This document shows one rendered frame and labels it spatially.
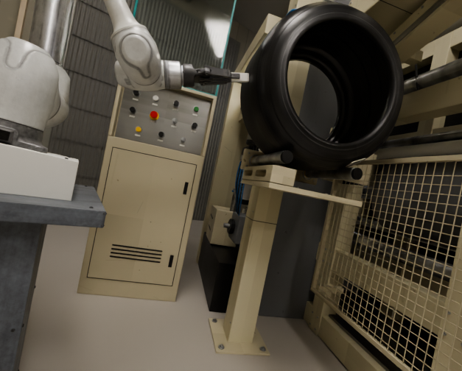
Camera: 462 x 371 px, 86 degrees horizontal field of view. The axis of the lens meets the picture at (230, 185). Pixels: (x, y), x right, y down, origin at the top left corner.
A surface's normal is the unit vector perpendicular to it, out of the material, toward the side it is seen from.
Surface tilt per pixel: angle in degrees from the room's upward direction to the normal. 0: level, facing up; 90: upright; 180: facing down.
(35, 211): 90
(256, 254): 90
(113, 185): 90
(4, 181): 90
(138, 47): 104
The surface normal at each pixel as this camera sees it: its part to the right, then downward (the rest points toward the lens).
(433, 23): -0.12, 0.95
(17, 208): 0.52, 0.11
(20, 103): 0.76, 0.22
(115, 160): 0.22, 0.05
